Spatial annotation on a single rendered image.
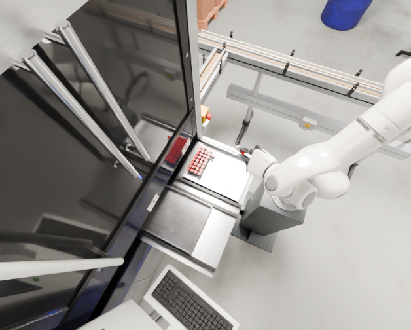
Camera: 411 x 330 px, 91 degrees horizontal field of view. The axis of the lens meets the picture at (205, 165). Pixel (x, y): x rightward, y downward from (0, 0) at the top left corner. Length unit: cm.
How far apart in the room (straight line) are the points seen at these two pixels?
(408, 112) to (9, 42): 73
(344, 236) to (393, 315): 64
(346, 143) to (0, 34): 68
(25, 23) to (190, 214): 96
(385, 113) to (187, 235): 91
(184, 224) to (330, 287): 151
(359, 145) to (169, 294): 102
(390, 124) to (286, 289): 171
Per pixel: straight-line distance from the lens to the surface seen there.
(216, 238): 112
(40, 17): 41
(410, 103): 65
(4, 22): 39
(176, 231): 113
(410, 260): 268
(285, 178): 62
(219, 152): 125
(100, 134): 44
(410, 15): 506
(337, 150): 65
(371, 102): 182
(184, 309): 120
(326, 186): 89
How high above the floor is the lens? 199
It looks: 66 degrees down
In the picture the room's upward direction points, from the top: 1 degrees counter-clockwise
